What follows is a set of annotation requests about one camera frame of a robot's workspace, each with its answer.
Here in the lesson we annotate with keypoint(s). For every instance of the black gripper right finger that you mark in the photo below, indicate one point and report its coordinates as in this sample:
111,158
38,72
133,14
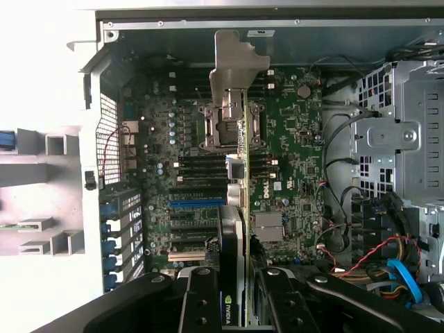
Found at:
364,305

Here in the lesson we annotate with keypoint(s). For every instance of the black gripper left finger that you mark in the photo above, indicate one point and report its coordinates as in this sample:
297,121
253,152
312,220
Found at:
138,298

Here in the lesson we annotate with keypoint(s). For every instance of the white expansion slot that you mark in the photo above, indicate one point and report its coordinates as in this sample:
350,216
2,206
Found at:
185,256

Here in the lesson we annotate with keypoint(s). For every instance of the blue expansion slot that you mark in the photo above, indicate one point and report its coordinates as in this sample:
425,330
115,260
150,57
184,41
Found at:
197,203

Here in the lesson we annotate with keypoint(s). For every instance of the silver chipset heatsink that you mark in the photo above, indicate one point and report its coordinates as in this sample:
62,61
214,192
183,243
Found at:
268,227

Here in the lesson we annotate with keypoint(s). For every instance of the black RAM slot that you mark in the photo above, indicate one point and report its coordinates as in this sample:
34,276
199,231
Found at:
187,80
187,95
201,172
187,87
201,158
187,73
201,179
201,165

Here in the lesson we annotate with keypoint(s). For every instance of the green RAM stick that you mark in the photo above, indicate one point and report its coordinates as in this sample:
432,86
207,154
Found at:
8,227

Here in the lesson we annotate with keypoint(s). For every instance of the grey parts rack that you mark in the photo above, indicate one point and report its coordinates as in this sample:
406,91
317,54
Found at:
34,173

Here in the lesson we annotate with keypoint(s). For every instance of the green motherboard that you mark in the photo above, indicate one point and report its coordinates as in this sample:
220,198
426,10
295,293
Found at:
295,156

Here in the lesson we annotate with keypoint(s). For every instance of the metal CPU socket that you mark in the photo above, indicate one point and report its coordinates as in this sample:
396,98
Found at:
208,128

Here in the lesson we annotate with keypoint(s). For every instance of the hard disk blue caddy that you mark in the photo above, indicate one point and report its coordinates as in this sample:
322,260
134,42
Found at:
7,140

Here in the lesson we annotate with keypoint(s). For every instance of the silver metal disk bay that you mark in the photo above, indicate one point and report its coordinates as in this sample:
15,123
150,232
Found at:
409,104

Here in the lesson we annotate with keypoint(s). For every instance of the thin metal locking lever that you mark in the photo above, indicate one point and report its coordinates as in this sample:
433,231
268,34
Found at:
199,95

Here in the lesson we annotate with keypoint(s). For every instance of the round coin battery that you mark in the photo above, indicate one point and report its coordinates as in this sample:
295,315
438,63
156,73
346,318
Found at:
303,91

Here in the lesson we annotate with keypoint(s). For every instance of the black open PC case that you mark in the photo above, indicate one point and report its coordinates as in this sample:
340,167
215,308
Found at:
312,45

